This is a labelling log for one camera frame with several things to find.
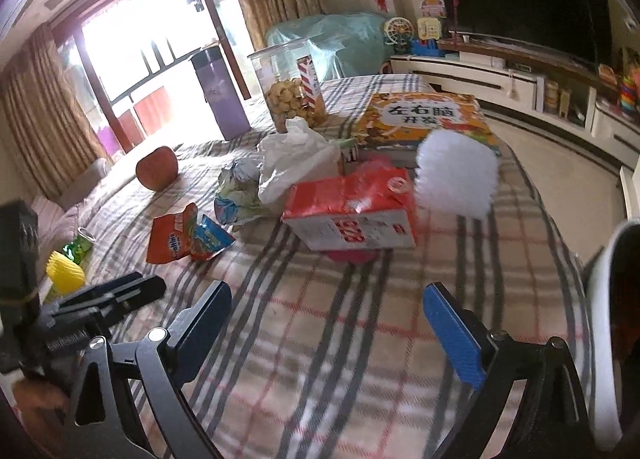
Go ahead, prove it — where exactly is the silver blue wrapper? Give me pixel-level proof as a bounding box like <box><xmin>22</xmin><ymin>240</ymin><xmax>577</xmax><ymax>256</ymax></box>
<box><xmin>215</xmin><ymin>158</ymin><xmax>268</xmax><ymax>226</ymax></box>

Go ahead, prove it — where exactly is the plaid tablecloth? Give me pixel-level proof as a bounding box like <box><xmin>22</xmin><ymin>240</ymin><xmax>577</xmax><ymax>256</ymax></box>
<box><xmin>37</xmin><ymin>73</ymin><xmax>593</xmax><ymax>459</ymax></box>

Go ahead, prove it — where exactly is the yellow plastic cup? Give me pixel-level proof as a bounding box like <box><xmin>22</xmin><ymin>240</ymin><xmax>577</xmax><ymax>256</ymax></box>
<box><xmin>46</xmin><ymin>250</ymin><xmax>87</xmax><ymax>296</ymax></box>

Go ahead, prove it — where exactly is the white foam net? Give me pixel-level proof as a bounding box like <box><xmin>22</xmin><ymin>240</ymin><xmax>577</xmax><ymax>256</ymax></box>
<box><xmin>415</xmin><ymin>129</ymin><xmax>500</xmax><ymax>220</ymax></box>

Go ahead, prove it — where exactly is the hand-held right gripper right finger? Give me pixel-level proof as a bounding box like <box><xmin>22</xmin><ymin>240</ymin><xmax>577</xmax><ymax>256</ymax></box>
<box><xmin>422</xmin><ymin>281</ymin><xmax>601</xmax><ymax>459</ymax></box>

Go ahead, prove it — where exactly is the toy ferris wheel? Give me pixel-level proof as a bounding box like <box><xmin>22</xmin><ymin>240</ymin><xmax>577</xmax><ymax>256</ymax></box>
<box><xmin>384</xmin><ymin>16</ymin><xmax>416</xmax><ymax>47</ymax></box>

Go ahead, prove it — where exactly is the red and white carton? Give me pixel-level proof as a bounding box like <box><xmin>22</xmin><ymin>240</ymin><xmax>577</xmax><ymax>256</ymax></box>
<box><xmin>281</xmin><ymin>166</ymin><xmax>418</xmax><ymax>252</ymax></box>

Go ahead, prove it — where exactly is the sliding glass door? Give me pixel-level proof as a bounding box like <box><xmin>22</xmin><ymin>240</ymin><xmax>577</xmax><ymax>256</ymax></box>
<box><xmin>50</xmin><ymin>0</ymin><xmax>251</xmax><ymax>150</ymax></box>

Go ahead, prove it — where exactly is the blue toy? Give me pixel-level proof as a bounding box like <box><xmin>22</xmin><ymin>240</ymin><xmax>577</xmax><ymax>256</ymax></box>
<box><xmin>410</xmin><ymin>39</ymin><xmax>445</xmax><ymax>57</ymax></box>

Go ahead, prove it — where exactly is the person's left hand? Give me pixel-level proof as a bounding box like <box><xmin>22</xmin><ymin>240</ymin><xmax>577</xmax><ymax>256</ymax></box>
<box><xmin>12</xmin><ymin>378</ymin><xmax>71</xmax><ymax>412</ymax></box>

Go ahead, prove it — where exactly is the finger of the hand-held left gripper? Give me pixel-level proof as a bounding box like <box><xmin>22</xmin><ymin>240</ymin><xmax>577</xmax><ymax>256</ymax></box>
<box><xmin>95</xmin><ymin>276</ymin><xmax>167</xmax><ymax>325</ymax></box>
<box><xmin>60</xmin><ymin>273</ymin><xmax>146</xmax><ymax>312</ymax></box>

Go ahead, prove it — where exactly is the white plastic bag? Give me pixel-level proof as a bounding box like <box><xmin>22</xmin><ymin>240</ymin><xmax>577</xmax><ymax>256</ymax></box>
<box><xmin>257</xmin><ymin>116</ymin><xmax>346</xmax><ymax>205</ymax></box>

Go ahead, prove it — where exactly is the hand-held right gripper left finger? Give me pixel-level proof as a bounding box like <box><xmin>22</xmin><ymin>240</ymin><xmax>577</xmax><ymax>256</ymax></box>
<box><xmin>67</xmin><ymin>280</ymin><xmax>233</xmax><ymax>459</ymax></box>

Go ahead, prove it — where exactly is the white TV cabinet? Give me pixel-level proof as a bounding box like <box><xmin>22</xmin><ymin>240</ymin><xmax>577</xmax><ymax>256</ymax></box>
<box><xmin>389</xmin><ymin>36</ymin><xmax>640</xmax><ymax>220</ymax></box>

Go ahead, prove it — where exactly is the red hanging cloth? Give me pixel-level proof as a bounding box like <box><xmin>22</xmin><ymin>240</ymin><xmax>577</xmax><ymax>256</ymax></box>
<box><xmin>132</xmin><ymin>86</ymin><xmax>173</xmax><ymax>132</ymax></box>

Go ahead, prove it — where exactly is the black trash bin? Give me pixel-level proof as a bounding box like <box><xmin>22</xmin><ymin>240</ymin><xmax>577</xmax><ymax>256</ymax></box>
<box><xmin>582</xmin><ymin>220</ymin><xmax>640</xmax><ymax>452</ymax></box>

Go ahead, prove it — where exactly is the purple water bottle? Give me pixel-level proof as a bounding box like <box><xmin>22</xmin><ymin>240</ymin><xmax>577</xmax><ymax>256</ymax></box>
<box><xmin>190</xmin><ymin>48</ymin><xmax>252</xmax><ymax>141</ymax></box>

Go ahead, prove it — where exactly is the orange puzzle box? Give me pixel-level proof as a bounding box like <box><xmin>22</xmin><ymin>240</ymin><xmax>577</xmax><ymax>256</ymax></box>
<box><xmin>352</xmin><ymin>92</ymin><xmax>502</xmax><ymax>170</ymax></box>

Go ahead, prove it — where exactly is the green snack wrapper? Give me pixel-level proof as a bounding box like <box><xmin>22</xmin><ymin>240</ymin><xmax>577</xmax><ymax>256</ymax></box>
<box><xmin>62</xmin><ymin>228</ymin><xmax>96</xmax><ymax>262</ymax></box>

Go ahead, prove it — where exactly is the orange snack wrapper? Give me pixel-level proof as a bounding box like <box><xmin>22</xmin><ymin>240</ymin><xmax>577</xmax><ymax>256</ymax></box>
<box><xmin>146</xmin><ymin>203</ymin><xmax>200</xmax><ymax>265</ymax></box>

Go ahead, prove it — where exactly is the light blue candy package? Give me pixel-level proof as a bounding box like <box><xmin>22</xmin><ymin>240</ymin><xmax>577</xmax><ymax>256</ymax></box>
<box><xmin>187</xmin><ymin>213</ymin><xmax>236</xmax><ymax>261</ymax></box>

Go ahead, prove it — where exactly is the yellow toy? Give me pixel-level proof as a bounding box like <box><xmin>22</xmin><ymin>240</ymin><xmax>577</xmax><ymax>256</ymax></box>
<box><xmin>416</xmin><ymin>16</ymin><xmax>442</xmax><ymax>42</ymax></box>

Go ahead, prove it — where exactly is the clear cookie jar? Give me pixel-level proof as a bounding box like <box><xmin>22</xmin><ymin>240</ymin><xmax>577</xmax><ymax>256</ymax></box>
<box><xmin>248</xmin><ymin>36</ymin><xmax>328</xmax><ymax>132</ymax></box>

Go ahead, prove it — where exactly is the teal covered furniture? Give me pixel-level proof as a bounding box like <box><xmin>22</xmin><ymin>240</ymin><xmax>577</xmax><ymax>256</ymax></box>
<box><xmin>265</xmin><ymin>12</ymin><xmax>391</xmax><ymax>82</ymax></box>

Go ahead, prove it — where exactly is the red apple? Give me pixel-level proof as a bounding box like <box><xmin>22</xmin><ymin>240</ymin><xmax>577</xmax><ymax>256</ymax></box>
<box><xmin>135</xmin><ymin>146</ymin><xmax>179</xmax><ymax>190</ymax></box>

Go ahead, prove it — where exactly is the rainbow stacking ring toy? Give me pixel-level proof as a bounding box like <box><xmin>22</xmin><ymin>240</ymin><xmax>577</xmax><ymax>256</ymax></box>
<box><xmin>619</xmin><ymin>64</ymin><xmax>640</xmax><ymax>112</ymax></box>

